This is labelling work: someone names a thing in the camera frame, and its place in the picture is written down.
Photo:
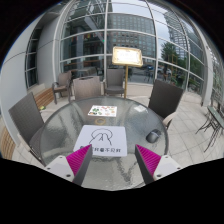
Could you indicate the wooden slatted bench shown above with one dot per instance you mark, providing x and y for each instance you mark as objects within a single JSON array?
[{"x": 43, "y": 98}]

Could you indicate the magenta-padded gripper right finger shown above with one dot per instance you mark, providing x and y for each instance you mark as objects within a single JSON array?
[{"x": 149, "y": 160}]

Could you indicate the metal outdoor table set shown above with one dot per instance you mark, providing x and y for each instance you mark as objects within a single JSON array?
[{"x": 215, "y": 116}]

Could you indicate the small yellow-green object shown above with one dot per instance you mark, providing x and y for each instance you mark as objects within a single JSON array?
[{"x": 42, "y": 107}]

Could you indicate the gold framed sign stand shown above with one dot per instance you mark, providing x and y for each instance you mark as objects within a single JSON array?
[{"x": 127, "y": 56}]

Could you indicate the dark wicker chair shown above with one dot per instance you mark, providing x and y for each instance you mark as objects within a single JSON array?
[{"x": 165, "y": 96}]

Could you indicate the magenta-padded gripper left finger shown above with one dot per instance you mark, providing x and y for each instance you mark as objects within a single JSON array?
[{"x": 78, "y": 160}]

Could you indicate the colourful picture menu card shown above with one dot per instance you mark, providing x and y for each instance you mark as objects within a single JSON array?
[{"x": 102, "y": 111}]

